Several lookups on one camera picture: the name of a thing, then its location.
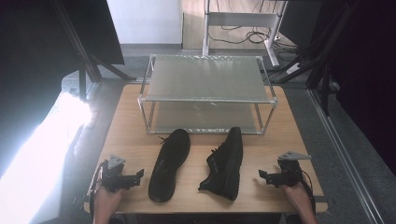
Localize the black sneaker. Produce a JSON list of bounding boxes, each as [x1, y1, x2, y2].
[[198, 126, 244, 202], [148, 128, 191, 203]]

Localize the black curtain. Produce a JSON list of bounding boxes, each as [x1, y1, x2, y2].
[[0, 0, 126, 175]]

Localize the white metal desk frame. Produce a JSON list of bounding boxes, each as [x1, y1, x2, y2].
[[201, 0, 290, 68]]

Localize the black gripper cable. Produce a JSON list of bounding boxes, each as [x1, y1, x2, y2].
[[87, 160, 105, 224], [299, 169, 318, 216]]

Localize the person's left hand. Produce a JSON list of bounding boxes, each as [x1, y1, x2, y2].
[[92, 175, 125, 217]]

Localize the black stand with struts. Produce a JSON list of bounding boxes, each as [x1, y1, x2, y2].
[[49, 0, 138, 103], [269, 0, 362, 118]]

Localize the two-tier metal shoe rack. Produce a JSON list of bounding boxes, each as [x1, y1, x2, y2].
[[136, 53, 278, 136]]

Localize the aluminium floor rail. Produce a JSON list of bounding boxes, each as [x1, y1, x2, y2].
[[306, 88, 389, 224]]

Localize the black floor cables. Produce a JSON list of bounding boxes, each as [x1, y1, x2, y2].
[[207, 0, 301, 53]]

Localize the white power strip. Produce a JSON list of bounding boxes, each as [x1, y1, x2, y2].
[[285, 63, 303, 75]]

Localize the person's right hand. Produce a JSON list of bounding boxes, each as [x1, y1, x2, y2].
[[280, 181, 313, 214]]

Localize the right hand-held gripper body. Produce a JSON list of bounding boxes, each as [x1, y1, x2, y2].
[[274, 150, 313, 189]]

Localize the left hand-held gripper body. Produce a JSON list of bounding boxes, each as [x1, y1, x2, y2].
[[100, 154, 133, 193]]

